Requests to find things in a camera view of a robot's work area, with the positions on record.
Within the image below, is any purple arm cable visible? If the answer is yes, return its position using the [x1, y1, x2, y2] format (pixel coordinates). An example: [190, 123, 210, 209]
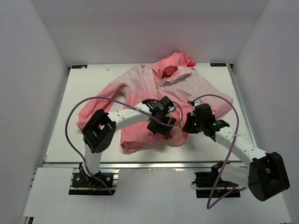
[65, 96, 184, 196]
[188, 94, 239, 210]

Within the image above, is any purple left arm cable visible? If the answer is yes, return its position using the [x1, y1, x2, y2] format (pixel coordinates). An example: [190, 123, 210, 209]
[65, 96, 184, 196]

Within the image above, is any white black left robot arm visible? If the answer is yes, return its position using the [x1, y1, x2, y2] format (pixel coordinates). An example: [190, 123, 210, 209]
[80, 97, 176, 186]

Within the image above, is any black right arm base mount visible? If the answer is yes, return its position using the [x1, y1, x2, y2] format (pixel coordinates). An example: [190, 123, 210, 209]
[191, 161, 235, 198]

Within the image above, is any pink hooded zip jacket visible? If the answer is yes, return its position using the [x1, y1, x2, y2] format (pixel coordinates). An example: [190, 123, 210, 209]
[77, 52, 233, 152]

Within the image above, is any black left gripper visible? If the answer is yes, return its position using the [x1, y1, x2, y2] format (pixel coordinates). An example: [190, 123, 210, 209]
[146, 112, 176, 139]

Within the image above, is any blue label sticker right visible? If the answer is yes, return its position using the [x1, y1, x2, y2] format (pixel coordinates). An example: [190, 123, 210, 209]
[210, 63, 227, 67]

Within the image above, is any blue label sticker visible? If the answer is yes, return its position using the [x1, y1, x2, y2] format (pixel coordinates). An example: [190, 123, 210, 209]
[71, 64, 87, 69]
[210, 63, 227, 67]

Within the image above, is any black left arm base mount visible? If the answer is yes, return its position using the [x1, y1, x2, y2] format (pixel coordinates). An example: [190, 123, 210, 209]
[69, 171, 117, 196]

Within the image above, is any aluminium table frame rail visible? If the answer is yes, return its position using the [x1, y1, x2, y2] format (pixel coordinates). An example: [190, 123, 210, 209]
[43, 161, 266, 172]

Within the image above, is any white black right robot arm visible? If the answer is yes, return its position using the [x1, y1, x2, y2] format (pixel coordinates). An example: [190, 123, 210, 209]
[183, 102, 290, 202]

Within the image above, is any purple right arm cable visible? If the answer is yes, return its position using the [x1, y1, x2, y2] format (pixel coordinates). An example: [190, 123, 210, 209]
[188, 94, 239, 210]

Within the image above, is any blue label sticker left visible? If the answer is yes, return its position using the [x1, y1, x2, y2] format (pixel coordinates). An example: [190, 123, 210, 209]
[71, 64, 87, 69]

